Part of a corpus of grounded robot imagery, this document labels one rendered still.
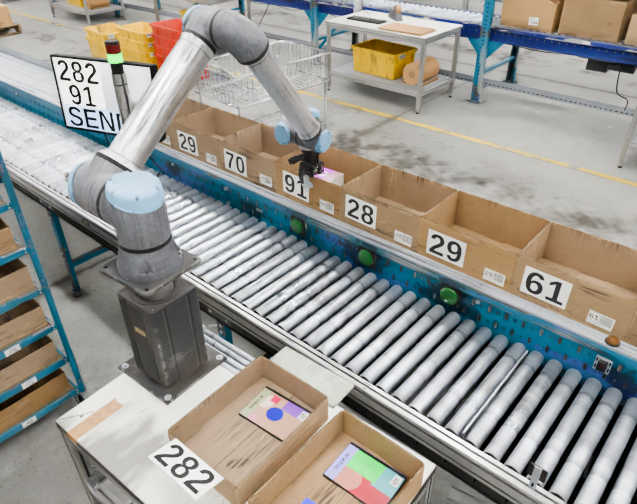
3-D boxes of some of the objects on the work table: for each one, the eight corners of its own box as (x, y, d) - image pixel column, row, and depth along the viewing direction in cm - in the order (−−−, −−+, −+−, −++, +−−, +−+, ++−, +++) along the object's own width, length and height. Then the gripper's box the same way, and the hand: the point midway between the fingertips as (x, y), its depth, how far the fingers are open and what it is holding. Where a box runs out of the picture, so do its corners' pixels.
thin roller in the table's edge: (205, 330, 207) (205, 326, 206) (260, 364, 193) (260, 360, 191) (201, 333, 206) (201, 329, 205) (256, 367, 191) (256, 363, 190)
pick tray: (248, 523, 143) (245, 501, 138) (342, 430, 167) (342, 407, 162) (333, 601, 128) (333, 580, 122) (423, 485, 152) (426, 463, 146)
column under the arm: (167, 406, 175) (148, 327, 157) (118, 368, 189) (95, 292, 170) (227, 358, 192) (216, 283, 174) (177, 327, 206) (163, 254, 187)
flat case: (286, 446, 162) (286, 443, 161) (238, 415, 171) (237, 412, 170) (314, 415, 171) (314, 412, 170) (266, 388, 180) (266, 385, 180)
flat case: (380, 517, 144) (380, 514, 143) (322, 476, 154) (322, 473, 153) (407, 480, 153) (408, 476, 152) (351, 444, 162) (351, 440, 162)
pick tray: (170, 452, 161) (165, 430, 156) (263, 375, 186) (261, 354, 180) (239, 511, 146) (235, 488, 141) (329, 419, 171) (329, 396, 165)
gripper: (311, 154, 230) (311, 199, 242) (325, 147, 236) (325, 191, 247) (295, 148, 234) (297, 193, 246) (310, 142, 240) (311, 186, 252)
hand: (306, 188), depth 248 cm, fingers closed
